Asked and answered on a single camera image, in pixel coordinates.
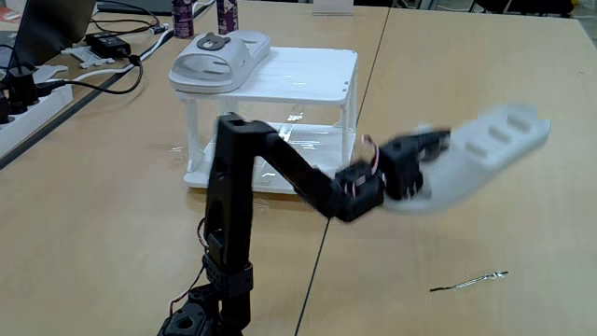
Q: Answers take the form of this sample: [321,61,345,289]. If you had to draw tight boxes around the white bear slipper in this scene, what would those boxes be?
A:
[168,30,272,94]
[382,103,552,217]

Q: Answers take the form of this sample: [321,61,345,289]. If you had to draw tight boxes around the white two-tier plastic box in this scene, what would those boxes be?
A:
[175,45,359,195]

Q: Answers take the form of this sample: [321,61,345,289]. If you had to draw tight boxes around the white plastic stand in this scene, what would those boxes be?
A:
[312,0,355,17]

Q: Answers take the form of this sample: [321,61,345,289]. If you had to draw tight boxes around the purple drink can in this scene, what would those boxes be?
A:
[215,0,240,36]
[171,0,195,39]

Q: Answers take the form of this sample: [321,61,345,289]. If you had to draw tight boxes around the black power adapter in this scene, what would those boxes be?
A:
[85,31,132,60]

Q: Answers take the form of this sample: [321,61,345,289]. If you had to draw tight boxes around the white plastic cutout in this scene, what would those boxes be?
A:
[32,63,69,85]

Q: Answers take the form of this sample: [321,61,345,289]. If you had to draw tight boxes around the white power strip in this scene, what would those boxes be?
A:
[0,83,75,160]

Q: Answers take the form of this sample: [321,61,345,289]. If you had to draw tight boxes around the dark laptop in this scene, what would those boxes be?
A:
[7,0,98,69]

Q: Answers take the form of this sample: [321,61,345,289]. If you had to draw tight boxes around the black plugs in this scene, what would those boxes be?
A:
[0,64,53,125]

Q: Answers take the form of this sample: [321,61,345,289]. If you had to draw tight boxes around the thin metal wire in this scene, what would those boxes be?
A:
[428,270,509,293]

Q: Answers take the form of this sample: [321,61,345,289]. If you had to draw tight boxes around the white cable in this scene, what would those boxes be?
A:
[69,27,176,83]

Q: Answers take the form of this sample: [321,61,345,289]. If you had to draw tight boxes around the black power cable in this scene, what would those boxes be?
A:
[35,53,145,96]

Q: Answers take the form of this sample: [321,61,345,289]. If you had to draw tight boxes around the looped black cable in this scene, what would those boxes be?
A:
[90,0,162,36]

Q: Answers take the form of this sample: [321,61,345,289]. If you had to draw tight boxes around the white plastic bracket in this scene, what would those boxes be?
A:
[60,45,116,70]

